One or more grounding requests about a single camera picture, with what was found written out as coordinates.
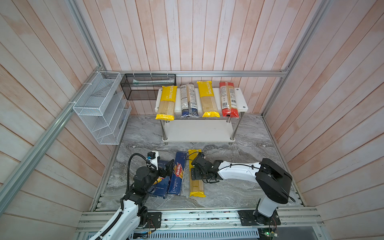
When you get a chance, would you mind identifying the black mesh wall basket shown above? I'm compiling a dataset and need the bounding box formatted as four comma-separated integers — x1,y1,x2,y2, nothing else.
120,73,177,101

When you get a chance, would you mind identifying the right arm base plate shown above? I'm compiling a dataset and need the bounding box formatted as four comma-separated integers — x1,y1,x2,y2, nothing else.
238,210,281,226

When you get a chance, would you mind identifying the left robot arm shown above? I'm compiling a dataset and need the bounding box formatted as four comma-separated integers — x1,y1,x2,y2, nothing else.
91,151,174,240

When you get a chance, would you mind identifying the yellow Pastatime spaghetti bag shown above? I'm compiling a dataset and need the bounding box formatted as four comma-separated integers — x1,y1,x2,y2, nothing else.
156,86,177,121
197,81,220,118
188,150,206,198

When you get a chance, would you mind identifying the blue Barilla spaghetti box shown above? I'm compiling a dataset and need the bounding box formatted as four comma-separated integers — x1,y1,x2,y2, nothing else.
168,151,187,195

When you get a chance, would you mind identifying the white wire mesh organizer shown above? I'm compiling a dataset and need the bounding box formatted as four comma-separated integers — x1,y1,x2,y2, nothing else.
73,72,132,145

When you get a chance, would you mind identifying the red spaghetti bag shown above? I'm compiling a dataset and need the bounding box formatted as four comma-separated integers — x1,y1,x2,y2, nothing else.
220,82,239,118

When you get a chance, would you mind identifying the white two-tier shelf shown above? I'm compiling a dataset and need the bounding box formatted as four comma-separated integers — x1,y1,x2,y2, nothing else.
160,88,248,143

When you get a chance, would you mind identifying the dark blue spaghetti bag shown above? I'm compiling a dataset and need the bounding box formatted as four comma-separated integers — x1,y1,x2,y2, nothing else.
180,83,199,118

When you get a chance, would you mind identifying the aluminium mounting rail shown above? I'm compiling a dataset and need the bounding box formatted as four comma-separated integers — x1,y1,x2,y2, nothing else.
75,206,325,233

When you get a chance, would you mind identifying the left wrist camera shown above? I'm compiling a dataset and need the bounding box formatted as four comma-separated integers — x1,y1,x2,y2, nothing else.
146,151,160,170

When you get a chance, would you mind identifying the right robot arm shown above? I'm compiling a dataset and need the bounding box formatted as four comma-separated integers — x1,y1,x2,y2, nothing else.
192,153,293,218

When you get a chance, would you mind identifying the blue Barilla rigatoni box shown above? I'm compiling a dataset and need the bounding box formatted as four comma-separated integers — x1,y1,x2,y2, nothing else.
149,175,171,199

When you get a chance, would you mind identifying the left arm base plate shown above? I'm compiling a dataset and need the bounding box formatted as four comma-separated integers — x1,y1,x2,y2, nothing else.
138,212,162,229

